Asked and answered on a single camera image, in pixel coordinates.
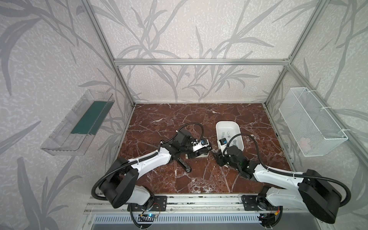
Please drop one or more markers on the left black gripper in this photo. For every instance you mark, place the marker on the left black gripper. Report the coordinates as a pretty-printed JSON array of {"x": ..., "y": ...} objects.
[{"x": 194, "y": 152}]

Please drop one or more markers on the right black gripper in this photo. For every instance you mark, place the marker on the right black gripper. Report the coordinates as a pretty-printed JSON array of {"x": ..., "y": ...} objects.
[{"x": 221, "y": 156}]

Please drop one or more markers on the black stapler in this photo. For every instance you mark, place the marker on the black stapler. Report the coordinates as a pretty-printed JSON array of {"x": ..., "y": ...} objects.
[{"x": 184, "y": 165}]

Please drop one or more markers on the beige grey stapler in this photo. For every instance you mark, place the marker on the beige grey stapler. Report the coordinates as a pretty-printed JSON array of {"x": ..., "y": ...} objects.
[{"x": 197, "y": 154}]

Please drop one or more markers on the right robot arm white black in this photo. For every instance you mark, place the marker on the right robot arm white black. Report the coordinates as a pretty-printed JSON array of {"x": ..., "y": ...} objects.
[{"x": 303, "y": 191}]

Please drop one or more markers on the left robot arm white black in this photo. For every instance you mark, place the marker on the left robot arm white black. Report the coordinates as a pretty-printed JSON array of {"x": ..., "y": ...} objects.
[{"x": 119, "y": 185}]

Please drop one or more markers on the white plastic tray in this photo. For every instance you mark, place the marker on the white plastic tray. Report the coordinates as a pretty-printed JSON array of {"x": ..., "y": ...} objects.
[{"x": 233, "y": 127}]

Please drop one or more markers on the small circuit board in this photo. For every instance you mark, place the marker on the small circuit board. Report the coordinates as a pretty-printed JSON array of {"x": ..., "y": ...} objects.
[{"x": 149, "y": 218}]

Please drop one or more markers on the pink object in basket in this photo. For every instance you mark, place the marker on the pink object in basket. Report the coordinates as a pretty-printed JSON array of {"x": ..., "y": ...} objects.
[{"x": 305, "y": 144}]

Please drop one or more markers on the green mat in shelf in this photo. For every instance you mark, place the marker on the green mat in shelf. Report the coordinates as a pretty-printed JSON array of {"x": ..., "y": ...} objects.
[{"x": 93, "y": 118}]

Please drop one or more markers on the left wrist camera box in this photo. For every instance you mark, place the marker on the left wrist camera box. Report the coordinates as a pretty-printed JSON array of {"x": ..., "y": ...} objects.
[{"x": 199, "y": 144}]

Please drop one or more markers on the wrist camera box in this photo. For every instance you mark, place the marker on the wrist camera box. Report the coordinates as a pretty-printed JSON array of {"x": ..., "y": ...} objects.
[
  {"x": 199, "y": 144},
  {"x": 223, "y": 142}
]

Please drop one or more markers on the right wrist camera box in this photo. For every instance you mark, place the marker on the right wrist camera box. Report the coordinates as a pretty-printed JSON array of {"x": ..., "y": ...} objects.
[{"x": 223, "y": 142}]

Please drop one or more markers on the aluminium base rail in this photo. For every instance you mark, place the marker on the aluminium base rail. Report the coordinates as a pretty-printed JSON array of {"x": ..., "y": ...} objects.
[{"x": 189, "y": 203}]

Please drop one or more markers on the white wire mesh basket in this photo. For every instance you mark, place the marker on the white wire mesh basket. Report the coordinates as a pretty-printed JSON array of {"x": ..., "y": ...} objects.
[{"x": 306, "y": 117}]

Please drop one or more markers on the aluminium frame crossbar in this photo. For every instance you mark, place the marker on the aluminium frame crossbar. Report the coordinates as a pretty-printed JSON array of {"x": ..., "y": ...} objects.
[{"x": 276, "y": 62}]

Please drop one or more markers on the clear acrylic wall shelf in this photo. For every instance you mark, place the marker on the clear acrylic wall shelf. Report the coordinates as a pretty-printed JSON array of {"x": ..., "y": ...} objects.
[{"x": 61, "y": 142}]

